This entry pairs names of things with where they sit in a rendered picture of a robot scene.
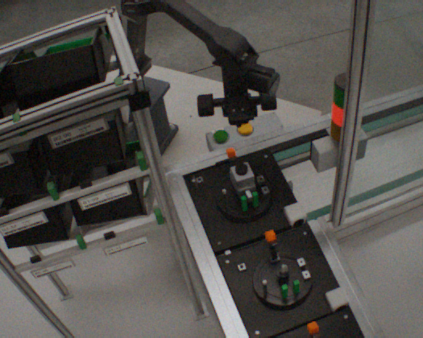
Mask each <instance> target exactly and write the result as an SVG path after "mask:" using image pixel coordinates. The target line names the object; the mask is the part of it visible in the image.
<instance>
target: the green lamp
mask: <svg viewBox="0 0 423 338"><path fill-rule="evenodd" d="M333 95H334V98H333V101H334V104H335V105H336V106H337V107H338V108H339V109H344V108H343V104H344V98H345V91H342V90H340V89H338V87H337V86H336V85H335V84H334V91H333Z"/></svg>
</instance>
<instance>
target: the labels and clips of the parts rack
mask: <svg viewBox="0 0 423 338"><path fill-rule="evenodd" d="M106 21H107V24H108V26H104V27H105V29H106V33H110V36H111V38H112V40H113V44H114V46H115V49H116V53H117V55H118V58H119V60H118V61H119V63H120V64H121V67H122V72H123V75H125V74H127V73H130V76H132V75H134V73H133V72H134V71H137V70H138V68H137V65H136V64H135V59H134V57H133V55H132V53H131V48H130V46H129V43H128V42H127V41H128V40H127V38H126V36H125V33H124V30H123V26H122V19H121V17H120V15H118V13H113V17H112V18H111V17H110V15H109V14H108V15H107V16H106ZM107 27H108V28H109V30H108V28H107ZM109 31H110V32H109ZM114 83H115V85H116V86H119V85H123V84H124V82H123V79H122V77H121V76H120V77H117V78H114ZM127 98H128V100H129V106H130V108H131V111H133V112H135V111H137V110H140V109H144V108H147V107H150V106H151V98H150V95H149V92H148V91H147V90H145V91H143V92H141V93H137V94H135V95H131V96H129V97H128V96H127V95H124V96H121V97H120V98H119V100H120V101H122V100H125V99H127ZM21 117H22V116H21V115H20V113H16V114H14V115H12V118H13V123H16V122H19V121H21ZM109 129H110V128H109V125H108V122H107V120H106V115H105V114H103V115H101V116H98V117H95V118H91V119H89V120H87V121H84V122H80V123H78V124H76V125H73V126H69V127H67V128H64V129H62V130H58V131H56V132H53V133H50V134H48V139H49V141H50V143H51V146H52V149H54V148H58V147H61V146H64V145H67V144H69V143H71V142H75V141H78V140H81V139H83V138H88V137H89V136H92V135H95V134H98V133H101V132H103V131H106V130H109ZM135 154H136V157H137V159H138V162H139V166H140V171H141V172H143V171H147V170H148V168H147V163H146V160H145V157H144V154H143V152H142V151H138V152H136V153H135ZM14 162H15V161H14V160H13V158H12V156H11V154H10V152H9V150H8V149H6V150H3V151H0V168H3V167H5V166H8V165H10V164H12V163H14ZM79 184H80V188H81V189H84V188H87V187H92V186H93V183H92V181H91V179H90V178H88V179H85V180H82V181H80V182H79ZM47 188H48V191H49V193H50V194H51V196H52V199H53V201H57V200H60V193H59V192H58V190H57V188H56V186H55V183H54V181H50V182H48V183H47ZM131 194H132V193H131V190H130V187H129V184H128V182H127V183H123V184H120V185H118V186H116V187H113V188H109V189H107V190H106V189H105V190H102V191H99V192H96V193H94V194H91V195H88V196H85V197H82V198H78V199H77V201H78V203H79V205H80V206H81V209H82V211H83V210H86V209H88V208H92V207H94V206H96V205H99V204H104V203H107V202H110V201H112V200H116V199H118V198H120V197H123V196H129V195H131ZM154 213H155V216H156V220H157V223H158V225H163V224H165V222H164V217H163V214H162V212H161V209H160V207H159V205H153V206H152V210H151V214H154ZM8 214H9V211H8V209H7V207H4V208H0V217H3V216H6V215H8ZM134 220H135V219H134ZM129 221H133V220H128V221H122V222H117V223H113V224H112V223H109V224H105V225H98V226H94V227H92V226H91V228H90V229H89V231H88V232H87V234H86V235H90V234H93V233H96V232H99V231H103V230H106V229H109V228H112V227H114V226H116V225H117V226H119V225H122V224H124V223H127V222H129ZM46 222H48V219H47V218H46V215H45V214H44V212H43V211H41V212H37V213H35V214H34V213H33V214H31V215H29V216H25V217H21V218H19V219H18V220H15V221H10V222H8V223H6V224H4V225H0V234H1V235H2V236H3V237H5V236H7V235H9V234H13V233H17V232H18V231H23V230H24V229H28V228H32V227H34V226H37V225H39V224H43V223H46ZM86 235H85V236H86ZM103 236H104V238H105V240H106V241H107V240H109V239H111V238H114V237H116V236H115V233H114V231H111V232H108V233H103ZM76 239H77V244H78V245H79V246H80V248H81V250H84V249H87V247H86V244H85V240H84V238H83V236H82V235H81V233H79V234H77V235H76ZM66 242H69V241H65V243H66ZM62 243H64V242H63V241H60V242H57V243H53V244H51V243H49V244H46V245H37V250H38V251H40V250H42V249H48V248H50V247H53V246H54V245H55V246H57V245H60V244H62ZM147 243H150V240H149V238H148V236H147V234H144V235H142V236H137V237H134V238H131V239H130V240H127V241H121V242H119V243H116V244H113V245H108V246H107V247H104V248H102V250H103V252H104V253H105V255H106V256H110V255H114V254H117V253H120V252H122V251H123V252H124V251H126V250H129V249H133V248H135V247H140V246H142V245H145V244H147ZM29 259H30V261H31V263H32V264H33V263H35V262H36V263H37V262H40V261H41V257H40V256H39V255H36V256H32V257H30V258H29ZM75 266H77V265H76V263H75V262H74V261H73V260H72V259H71V258H70V259H65V260H63V261H61V262H56V263H53V264H49V265H47V266H43V267H40V268H39V269H34V270H31V271H30V273H31V274H32V275H33V276H34V278H35V279H37V278H40V277H44V276H46V275H49V274H53V273H55V272H60V271H62V270H67V269H68V268H71V267H75Z"/></svg>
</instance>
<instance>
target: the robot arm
mask: <svg viewBox="0 0 423 338"><path fill-rule="evenodd" d="M120 4H121V7H122V15H123V16H124V18H127V27H126V38H127V40H128V41H127V42H128V43H129V46H130V48H131V53H132V55H133V57H134V59H135V64H136V65H137V68H138V70H139V72H140V76H141V79H142V82H143V87H144V91H145V90H147V91H148V92H149V90H150V88H148V87H146V85H145V82H144V80H143V76H144V75H145V74H146V73H147V72H148V71H149V69H151V68H152V65H151V61H152V58H149V57H148V55H146V54H145V40H146V35H147V16H148V15H149V14H154V13H162V12H164V13H166V14H167V16H170V17H171V18H172V19H175V21H176V22H178V23H179V24H181V25H182V26H183V27H184V28H186V29H187V30H188V31H190V32H191V33H193V34H194V35H195V36H196V37H197V38H199V39H201V40H202V41H203V42H204V43H205V44H206V46H207V48H208V52H209V54H210V55H211V56H212V57H213V58H215V59H214V61H213V62H212V64H213V65H216V66H218V67H222V81H223V89H224V97H222V98H213V94H212V93H209V94H202V95H199V96H198V97H197V108H198V117H210V116H213V115H214V107H222V115H223V117H228V121H229V124H230V125H231V126H237V127H238V128H241V125H246V124H247V123H248V122H249V121H252V120H254V117H258V108H257V105H261V109H262V111H271V110H276V109H277V100H276V95H275V92H276V90H277V88H278V87H279V83H280V74H279V73H278V72H276V70H275V69H274V68H270V67H265V66H263V65H261V64H257V63H256V60H257V59H258V58H259V54H258V53H257V52H256V50H255V49H254V48H253V47H252V46H251V45H250V43H249V42H248V40H247V39H246V38H245V37H244V36H243V35H242V34H240V33H238V32H237V31H235V30H234V29H232V28H230V27H220V26H219V25H217V24H216V23H215V22H214V21H211V20H210V19H209V18H208V17H207V16H205V15H203V14H202V13H201V12H199V10H198V9H196V8H194V7H193V6H191V5H190V4H189V3H187V2H186V1H184V0H122V1H121V2H120ZM244 53H247V54H248V55H247V56H246V58H245V59H244V60H242V57H243V55H244ZM248 89H250V90H253V91H256V92H257V93H258V94H259V95H258V96H252V95H251V93H249V92H248ZM260 103H261V104H260Z"/></svg>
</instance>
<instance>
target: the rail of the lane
mask: <svg viewBox="0 0 423 338"><path fill-rule="evenodd" d="M331 118H332V113H328V114H326V115H324V116H321V117H316V118H313V119H310V120H308V121H306V122H301V123H299V124H294V125H291V126H287V127H285V128H283V129H280V130H276V131H273V132H271V133H269V134H265V135H260V136H257V137H254V138H250V139H247V140H244V141H242V142H238V143H235V144H233V145H230V146H226V147H223V148H221V149H218V150H214V151H211V152H209V153H206V154H203V155H199V156H197V157H194V158H191V159H187V160H185V161H182V162H179V163H175V164H173V165H170V166H167V167H164V172H165V174H166V177H167V180H168V179H176V177H177V176H180V175H183V177H184V179H185V177H186V176H189V175H195V174H197V173H200V172H203V171H207V170H209V169H212V168H215V167H219V166H221V165H224V164H227V163H229V162H230V160H229V158H228V156H227V154H226V149H229V148H231V147H233V148H234V149H235V151H236V157H237V159H238V160H239V159H243V158H246V157H247V156H250V155H254V154H257V153H259V152H262V151H265V150H269V149H271V151H272V153H273V154H275V153H278V152H281V151H283V150H287V149H290V148H292V147H295V146H301V145H304V144H306V143H308V142H311V139H313V138H316V137H319V136H322V135H326V134H328V132H327V131H326V129H328V128H330V124H331Z"/></svg>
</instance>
